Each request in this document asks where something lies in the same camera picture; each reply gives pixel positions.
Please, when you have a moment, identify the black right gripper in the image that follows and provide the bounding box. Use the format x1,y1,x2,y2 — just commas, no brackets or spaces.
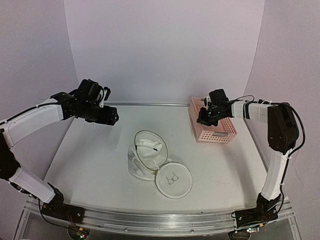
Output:
196,107,225,127

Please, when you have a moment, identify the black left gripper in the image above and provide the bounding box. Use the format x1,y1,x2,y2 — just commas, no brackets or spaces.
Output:
80,101,119,126

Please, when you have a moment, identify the pink plastic basket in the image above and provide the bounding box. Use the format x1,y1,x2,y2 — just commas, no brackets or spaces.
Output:
188,97,238,144

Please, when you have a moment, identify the white bra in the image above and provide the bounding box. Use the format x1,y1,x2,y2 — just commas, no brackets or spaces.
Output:
135,139,163,160

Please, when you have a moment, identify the white mesh laundry bag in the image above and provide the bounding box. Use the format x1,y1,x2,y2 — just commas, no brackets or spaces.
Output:
127,130,193,200

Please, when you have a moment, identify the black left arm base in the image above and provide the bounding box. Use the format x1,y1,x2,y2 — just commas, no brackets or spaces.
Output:
40,183,85,224

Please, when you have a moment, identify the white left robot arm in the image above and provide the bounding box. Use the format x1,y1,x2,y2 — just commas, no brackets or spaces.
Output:
0,79,119,219

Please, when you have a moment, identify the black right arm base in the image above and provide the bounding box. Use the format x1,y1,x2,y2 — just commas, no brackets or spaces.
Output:
231,193,281,229

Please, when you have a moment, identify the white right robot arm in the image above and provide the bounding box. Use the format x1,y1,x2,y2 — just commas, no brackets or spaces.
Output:
197,89,306,202

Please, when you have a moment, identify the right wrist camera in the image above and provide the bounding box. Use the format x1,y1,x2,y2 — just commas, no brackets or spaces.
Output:
201,96,212,109

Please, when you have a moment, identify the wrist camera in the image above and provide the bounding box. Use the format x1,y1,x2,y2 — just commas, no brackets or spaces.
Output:
201,96,212,109
97,86,111,108

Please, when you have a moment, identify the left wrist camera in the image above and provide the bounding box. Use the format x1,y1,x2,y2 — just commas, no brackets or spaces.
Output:
97,86,111,108

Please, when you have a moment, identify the aluminium front rail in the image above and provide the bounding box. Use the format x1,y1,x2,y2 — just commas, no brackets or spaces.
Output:
13,197,302,240

